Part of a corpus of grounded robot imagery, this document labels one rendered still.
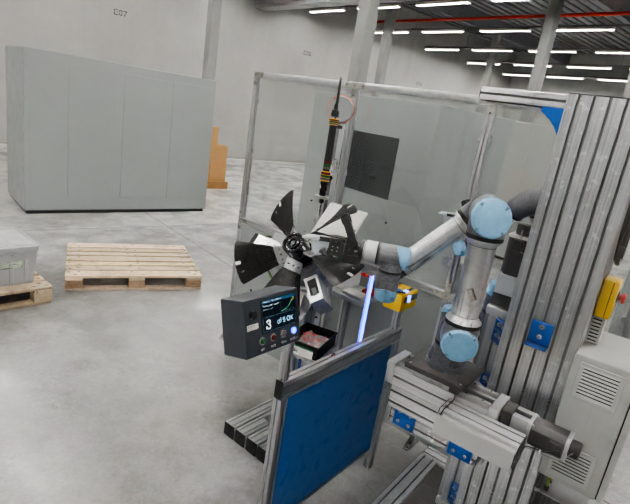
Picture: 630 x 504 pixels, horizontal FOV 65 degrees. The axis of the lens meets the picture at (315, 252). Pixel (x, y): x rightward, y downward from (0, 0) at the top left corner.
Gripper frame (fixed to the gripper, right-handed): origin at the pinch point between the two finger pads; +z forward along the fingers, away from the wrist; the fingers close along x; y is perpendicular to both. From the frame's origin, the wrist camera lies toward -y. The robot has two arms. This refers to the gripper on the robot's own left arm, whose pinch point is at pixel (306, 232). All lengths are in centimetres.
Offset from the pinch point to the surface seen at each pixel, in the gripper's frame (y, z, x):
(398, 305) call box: 34, -36, 76
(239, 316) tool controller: 28.0, 12.9, -18.3
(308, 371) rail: 57, -6, 24
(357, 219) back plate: -1, -6, 108
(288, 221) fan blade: 5, 27, 86
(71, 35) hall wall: -255, 832, 948
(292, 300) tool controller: 24.1, 0.8, 0.6
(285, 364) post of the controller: 51, 1, 11
